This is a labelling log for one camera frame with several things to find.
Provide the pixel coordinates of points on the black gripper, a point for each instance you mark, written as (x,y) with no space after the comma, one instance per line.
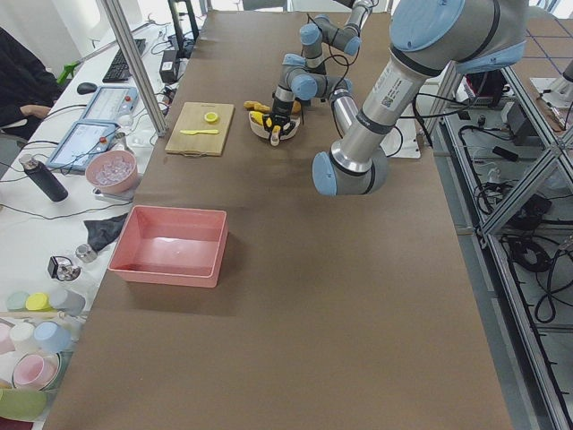
(281,108)

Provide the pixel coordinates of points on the tan toy ginger root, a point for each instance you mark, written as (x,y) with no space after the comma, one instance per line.
(252,105)

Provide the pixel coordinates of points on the yellow toy corn cob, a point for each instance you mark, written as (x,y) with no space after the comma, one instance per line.
(258,118)

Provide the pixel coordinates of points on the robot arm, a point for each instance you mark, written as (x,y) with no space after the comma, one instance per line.
(347,39)
(478,36)

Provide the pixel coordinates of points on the pink plastic bin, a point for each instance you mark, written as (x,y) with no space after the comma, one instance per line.
(171,246)

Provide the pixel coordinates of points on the yellow lemon slice toy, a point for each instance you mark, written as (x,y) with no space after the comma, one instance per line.
(211,117)

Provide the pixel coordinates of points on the yellow plastic knife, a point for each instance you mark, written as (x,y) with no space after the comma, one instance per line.
(197,132)

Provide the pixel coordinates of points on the bamboo cutting board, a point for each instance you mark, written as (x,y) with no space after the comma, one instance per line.
(191,118)

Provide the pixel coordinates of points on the black keyboard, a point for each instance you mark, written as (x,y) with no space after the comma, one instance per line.
(118,71)

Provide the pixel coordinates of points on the upper teach pendant tablet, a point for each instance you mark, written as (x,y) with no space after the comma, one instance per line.
(110,102)

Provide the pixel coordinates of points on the teach pendant tablet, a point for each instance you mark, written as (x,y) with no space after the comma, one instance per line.
(85,140)
(110,102)

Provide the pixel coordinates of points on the pink bowl with ice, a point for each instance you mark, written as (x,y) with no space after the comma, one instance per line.
(113,172)

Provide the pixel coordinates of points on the black computer mouse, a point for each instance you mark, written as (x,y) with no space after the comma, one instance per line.
(85,88)

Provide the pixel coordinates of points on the lower teach pendant tablet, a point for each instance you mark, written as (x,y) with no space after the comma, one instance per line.
(85,140)

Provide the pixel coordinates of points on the dark grey cloth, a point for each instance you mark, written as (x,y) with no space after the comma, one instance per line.
(103,232)

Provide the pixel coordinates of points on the black water bottle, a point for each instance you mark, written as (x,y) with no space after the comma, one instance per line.
(43,178)

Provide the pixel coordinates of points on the person in black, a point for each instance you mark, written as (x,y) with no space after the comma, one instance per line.
(28,89)

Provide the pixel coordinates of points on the yellow cup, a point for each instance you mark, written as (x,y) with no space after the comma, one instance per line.
(38,302)

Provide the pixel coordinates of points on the light blue cup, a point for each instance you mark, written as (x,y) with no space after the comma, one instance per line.
(52,337)

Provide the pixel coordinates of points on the pink cup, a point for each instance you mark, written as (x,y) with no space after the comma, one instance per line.
(35,371)

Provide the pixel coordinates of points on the aluminium frame post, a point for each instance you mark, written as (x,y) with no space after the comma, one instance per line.
(124,38)

